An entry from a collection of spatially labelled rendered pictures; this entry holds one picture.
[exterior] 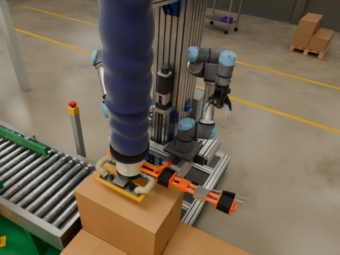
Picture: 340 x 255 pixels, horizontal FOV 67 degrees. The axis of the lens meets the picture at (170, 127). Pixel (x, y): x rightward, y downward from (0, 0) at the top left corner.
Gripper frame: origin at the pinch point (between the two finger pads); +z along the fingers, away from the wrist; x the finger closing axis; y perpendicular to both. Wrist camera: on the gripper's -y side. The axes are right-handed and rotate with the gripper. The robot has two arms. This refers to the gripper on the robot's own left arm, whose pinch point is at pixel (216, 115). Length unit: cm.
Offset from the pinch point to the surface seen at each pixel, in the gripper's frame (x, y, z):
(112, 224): -39, 48, 72
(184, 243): 2, 20, 98
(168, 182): -10.3, 30.8, 31.6
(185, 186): -1.1, 27.4, 32.2
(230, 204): 24.1, 26.0, 31.3
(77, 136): -133, -12, 84
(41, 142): -164, 6, 93
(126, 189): -33, 39, 44
